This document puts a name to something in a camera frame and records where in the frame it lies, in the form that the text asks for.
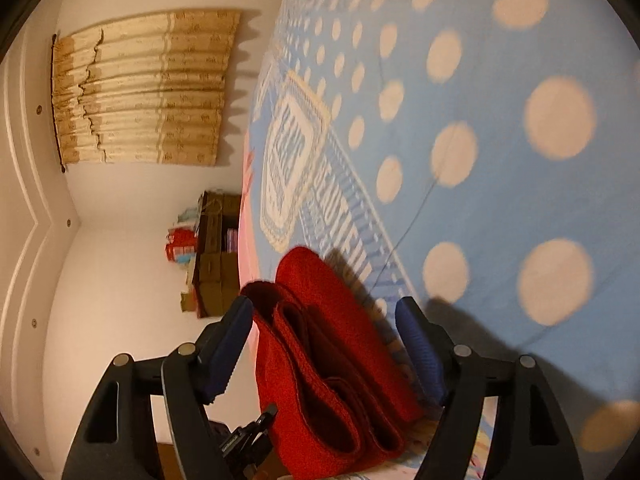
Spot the blue polka dot bedsheet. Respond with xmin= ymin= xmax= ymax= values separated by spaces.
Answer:
xmin=247 ymin=0 xmax=639 ymax=479

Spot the red knitted sweater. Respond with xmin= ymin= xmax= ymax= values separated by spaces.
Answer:
xmin=241 ymin=246 xmax=424 ymax=479

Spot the stack of colourful books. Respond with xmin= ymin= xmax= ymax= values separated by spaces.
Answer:
xmin=224 ymin=229 xmax=239 ymax=252

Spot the brown wooden desk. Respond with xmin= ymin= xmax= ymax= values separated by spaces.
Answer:
xmin=192 ymin=191 xmax=241 ymax=318

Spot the pink patterned blanket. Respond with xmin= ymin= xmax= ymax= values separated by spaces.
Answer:
xmin=237 ymin=129 xmax=262 ymax=361

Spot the beige patterned curtain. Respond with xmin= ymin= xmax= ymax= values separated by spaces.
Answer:
xmin=51 ymin=9 xmax=242 ymax=167

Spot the red gift bag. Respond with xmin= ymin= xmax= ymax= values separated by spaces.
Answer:
xmin=165 ymin=228 xmax=198 ymax=264

